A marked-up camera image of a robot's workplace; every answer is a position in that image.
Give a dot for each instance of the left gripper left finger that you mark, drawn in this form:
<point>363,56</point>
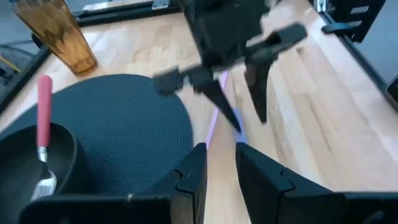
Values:
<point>186,186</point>

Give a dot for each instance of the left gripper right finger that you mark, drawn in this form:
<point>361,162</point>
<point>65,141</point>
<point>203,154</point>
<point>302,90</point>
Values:
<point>264,186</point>

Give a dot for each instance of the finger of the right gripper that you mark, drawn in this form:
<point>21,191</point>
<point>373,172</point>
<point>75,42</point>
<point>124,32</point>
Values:
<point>259,87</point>
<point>217,99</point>

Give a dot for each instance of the amber faceted plastic tumbler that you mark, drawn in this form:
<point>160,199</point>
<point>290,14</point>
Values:
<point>59,34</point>

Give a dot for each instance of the black ceramic bowl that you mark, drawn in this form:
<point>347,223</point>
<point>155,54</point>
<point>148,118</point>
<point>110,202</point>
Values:
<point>18,174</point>

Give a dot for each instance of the dark round woven placemat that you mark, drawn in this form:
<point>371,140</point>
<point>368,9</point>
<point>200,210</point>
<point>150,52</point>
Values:
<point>124,124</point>

